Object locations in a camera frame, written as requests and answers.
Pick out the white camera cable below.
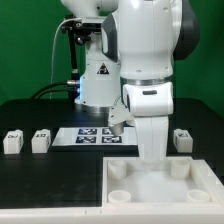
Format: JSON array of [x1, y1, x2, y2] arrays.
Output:
[[49, 18, 77, 100]]

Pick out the black camera stand pole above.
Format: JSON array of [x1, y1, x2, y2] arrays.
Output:
[[67, 21, 80, 100]]

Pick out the black camera on mount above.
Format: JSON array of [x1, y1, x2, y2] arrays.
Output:
[[62, 17, 104, 46]]

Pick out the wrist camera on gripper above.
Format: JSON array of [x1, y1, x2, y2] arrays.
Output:
[[108, 97, 134, 136]]

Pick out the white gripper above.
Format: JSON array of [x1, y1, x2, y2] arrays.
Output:
[[123, 82, 173, 164]]

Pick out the black base cables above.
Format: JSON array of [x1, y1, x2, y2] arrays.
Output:
[[30, 79, 82, 100]]

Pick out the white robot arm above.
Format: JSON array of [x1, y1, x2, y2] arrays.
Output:
[[60, 0, 200, 164]]

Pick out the white sheet with tags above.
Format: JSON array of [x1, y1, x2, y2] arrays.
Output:
[[53, 127, 137, 146]]

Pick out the white square tabletop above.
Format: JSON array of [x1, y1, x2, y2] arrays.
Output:
[[102, 157, 224, 210]]

